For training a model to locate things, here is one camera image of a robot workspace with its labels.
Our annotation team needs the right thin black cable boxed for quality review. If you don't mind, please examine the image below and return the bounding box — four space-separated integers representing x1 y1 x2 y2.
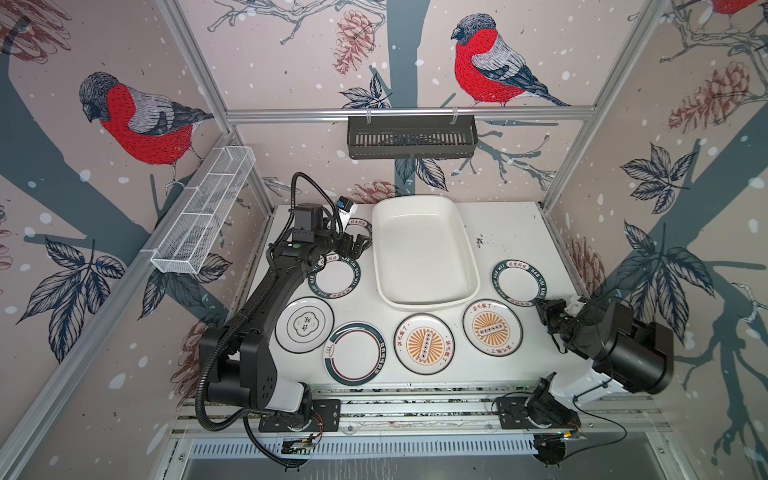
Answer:
557 395 628 463

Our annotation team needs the green ring plate mid left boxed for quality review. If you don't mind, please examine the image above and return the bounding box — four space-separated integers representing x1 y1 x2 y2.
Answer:
307 254 361 300

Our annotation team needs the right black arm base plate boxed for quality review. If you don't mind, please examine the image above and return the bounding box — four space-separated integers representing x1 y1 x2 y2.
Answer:
492 396 581 430

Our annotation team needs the black wire shelf basket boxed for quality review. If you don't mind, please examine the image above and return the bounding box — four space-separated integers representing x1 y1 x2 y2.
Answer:
347 115 478 160

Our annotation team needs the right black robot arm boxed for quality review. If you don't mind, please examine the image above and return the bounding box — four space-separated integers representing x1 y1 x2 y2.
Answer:
525 297 674 428

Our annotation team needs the white plate black cloud emblem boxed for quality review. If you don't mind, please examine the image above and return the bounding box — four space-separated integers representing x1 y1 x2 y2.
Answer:
274 297 335 354

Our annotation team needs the green ring plate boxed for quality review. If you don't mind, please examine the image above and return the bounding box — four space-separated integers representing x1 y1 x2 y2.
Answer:
345 217 373 259
491 259 548 307

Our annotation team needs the horizontal aluminium frame bar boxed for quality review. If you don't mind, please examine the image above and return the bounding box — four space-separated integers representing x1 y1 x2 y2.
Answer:
225 106 597 125

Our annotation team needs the left black corrugated cable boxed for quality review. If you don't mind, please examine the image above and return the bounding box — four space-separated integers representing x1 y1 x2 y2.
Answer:
194 171 346 469

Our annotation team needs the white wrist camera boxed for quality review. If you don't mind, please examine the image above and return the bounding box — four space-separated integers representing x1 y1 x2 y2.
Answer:
565 296 589 317
335 196 357 231

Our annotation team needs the aluminium mounting rail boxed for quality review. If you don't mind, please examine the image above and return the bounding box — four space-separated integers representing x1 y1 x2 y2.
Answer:
170 386 670 436

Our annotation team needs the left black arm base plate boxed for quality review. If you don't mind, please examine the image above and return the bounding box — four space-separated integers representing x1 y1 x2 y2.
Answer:
258 399 341 434

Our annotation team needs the orange sunburst plate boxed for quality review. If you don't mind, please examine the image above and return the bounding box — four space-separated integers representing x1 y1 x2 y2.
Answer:
393 313 455 376
462 299 523 357

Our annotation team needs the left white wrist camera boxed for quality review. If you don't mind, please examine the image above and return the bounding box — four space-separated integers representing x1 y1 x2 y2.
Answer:
335 196 357 231

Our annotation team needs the white plastic bin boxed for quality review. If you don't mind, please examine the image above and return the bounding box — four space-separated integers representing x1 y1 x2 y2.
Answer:
372 195 481 311

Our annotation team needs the white mesh wall basket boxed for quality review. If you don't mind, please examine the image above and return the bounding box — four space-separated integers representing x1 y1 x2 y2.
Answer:
151 146 255 275

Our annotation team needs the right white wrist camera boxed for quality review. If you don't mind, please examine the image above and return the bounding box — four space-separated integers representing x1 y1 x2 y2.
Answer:
565 296 589 317

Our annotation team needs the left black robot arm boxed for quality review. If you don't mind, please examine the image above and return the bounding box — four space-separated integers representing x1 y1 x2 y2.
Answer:
194 197 372 431

